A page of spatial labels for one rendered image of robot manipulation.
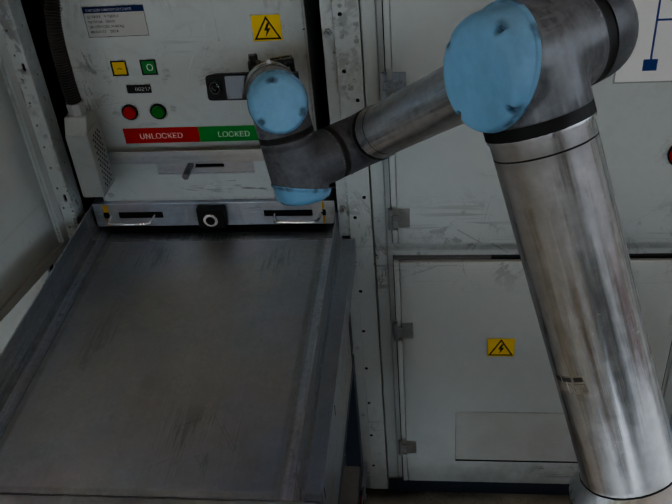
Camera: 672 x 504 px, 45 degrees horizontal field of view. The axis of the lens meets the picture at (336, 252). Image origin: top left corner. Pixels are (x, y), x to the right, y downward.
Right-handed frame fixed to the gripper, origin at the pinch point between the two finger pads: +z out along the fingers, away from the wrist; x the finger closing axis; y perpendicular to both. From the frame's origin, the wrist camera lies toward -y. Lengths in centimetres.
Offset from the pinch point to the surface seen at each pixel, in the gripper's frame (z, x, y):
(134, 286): -1.2, -39.2, -30.6
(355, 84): -6.9, -3.9, 18.7
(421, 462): 16, -108, 29
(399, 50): -12.8, 2.1, 26.5
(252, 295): -10.4, -41.7, -7.0
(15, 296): 0, -38, -55
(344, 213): 2.1, -31.9, 14.7
